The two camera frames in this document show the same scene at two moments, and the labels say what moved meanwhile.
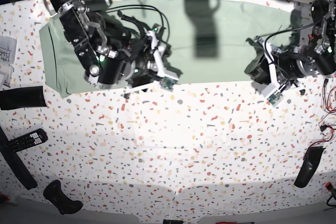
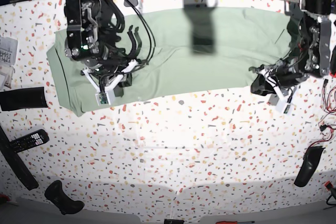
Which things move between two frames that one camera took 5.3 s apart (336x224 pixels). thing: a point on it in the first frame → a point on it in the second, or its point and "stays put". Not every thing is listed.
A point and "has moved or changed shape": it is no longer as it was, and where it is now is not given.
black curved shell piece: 311,161 stays put
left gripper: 138,52 → 102,68
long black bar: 15,163 stays put
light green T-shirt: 209,40 has moved or changed shape
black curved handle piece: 54,192 stays put
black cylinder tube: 25,97 stays put
